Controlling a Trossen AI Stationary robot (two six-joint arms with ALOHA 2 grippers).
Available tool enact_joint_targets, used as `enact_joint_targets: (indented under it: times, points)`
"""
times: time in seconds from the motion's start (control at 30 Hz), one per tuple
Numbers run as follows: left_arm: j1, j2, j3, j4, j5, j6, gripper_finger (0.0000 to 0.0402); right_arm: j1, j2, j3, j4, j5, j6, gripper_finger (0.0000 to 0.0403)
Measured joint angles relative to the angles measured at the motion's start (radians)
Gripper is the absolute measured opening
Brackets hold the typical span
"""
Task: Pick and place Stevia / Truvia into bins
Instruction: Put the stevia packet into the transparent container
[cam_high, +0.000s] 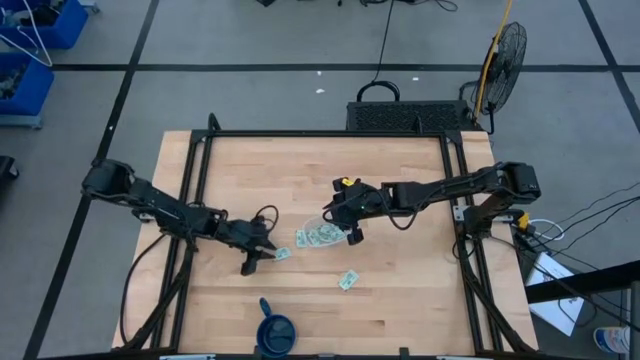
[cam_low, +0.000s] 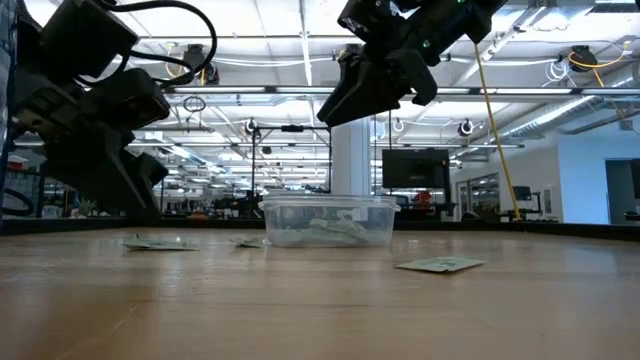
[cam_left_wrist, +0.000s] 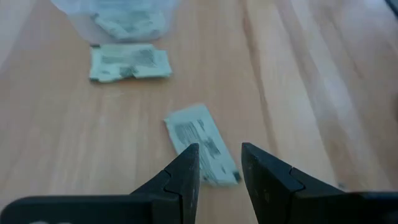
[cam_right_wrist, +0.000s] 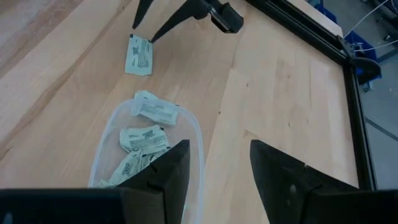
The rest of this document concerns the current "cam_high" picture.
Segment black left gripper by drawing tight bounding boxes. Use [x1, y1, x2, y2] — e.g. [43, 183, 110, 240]
[217, 218, 278, 277]

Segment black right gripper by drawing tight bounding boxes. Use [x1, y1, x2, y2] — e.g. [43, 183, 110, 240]
[322, 176, 387, 247]

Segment clear plastic bin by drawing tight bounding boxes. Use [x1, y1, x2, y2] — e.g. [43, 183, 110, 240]
[301, 214, 351, 249]

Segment blue ceramic mug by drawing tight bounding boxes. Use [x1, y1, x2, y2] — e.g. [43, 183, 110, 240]
[255, 296, 298, 360]

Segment black computer case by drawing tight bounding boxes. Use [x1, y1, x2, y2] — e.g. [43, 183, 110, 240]
[345, 99, 476, 133]

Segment white paper booklet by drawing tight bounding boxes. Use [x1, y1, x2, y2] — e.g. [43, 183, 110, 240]
[524, 251, 587, 338]

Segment black floor fan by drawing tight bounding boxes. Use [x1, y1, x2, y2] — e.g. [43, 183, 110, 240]
[459, 21, 529, 135]

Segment black object at floor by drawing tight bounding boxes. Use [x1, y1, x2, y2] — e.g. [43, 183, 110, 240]
[0, 154, 21, 183]

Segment grey cart platform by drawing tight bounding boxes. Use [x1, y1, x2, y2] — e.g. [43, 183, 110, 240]
[0, 113, 44, 131]

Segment blue storage bin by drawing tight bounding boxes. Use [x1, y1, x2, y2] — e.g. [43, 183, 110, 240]
[0, 0, 90, 51]
[0, 51, 56, 118]

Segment white plastic bottle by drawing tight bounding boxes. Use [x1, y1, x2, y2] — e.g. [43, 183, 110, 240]
[593, 325, 633, 357]

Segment dark left wrist cable loop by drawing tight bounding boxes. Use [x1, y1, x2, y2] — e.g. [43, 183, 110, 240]
[251, 204, 281, 234]

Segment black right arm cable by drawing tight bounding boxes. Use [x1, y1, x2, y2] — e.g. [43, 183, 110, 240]
[378, 189, 432, 233]

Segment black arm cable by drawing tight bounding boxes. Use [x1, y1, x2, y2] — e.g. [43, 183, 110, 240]
[378, 189, 432, 233]
[118, 231, 169, 346]

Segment black aluminium table frame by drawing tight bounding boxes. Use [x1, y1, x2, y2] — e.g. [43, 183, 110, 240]
[119, 112, 539, 357]

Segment black arched handle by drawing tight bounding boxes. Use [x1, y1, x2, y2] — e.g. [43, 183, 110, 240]
[356, 79, 402, 103]

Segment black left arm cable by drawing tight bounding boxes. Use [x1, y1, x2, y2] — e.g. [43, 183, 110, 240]
[118, 231, 169, 346]

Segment thin black hanging cable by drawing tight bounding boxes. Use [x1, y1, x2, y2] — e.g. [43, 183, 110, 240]
[372, 0, 396, 85]

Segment white looped cable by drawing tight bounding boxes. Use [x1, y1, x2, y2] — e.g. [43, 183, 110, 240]
[528, 217, 567, 243]

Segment yellow hanging cable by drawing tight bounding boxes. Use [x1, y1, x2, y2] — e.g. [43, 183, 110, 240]
[472, 0, 515, 120]

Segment tangled black floor cables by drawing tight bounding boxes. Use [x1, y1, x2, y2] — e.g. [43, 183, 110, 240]
[358, 0, 459, 13]

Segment black neighbouring frame bar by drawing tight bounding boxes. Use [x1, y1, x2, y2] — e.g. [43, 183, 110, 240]
[524, 259, 640, 360]

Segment black floor cable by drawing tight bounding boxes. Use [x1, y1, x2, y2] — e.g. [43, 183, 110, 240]
[547, 180, 640, 251]
[514, 233, 640, 334]

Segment white thin cable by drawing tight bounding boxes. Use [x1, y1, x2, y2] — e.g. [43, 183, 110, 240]
[0, 0, 54, 69]

